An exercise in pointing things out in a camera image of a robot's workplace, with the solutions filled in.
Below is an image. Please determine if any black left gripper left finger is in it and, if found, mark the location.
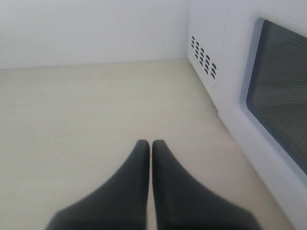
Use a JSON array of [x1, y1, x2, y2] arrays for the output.
[[47, 139, 150, 230]]

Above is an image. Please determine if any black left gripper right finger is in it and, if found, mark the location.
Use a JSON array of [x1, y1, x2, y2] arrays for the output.
[[152, 140, 261, 230]]

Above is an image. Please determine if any white microwave door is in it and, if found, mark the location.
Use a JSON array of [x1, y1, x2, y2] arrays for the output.
[[218, 7, 307, 230]]

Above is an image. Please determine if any white Midea microwave oven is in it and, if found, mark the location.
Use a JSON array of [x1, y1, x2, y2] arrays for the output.
[[187, 0, 255, 115]]

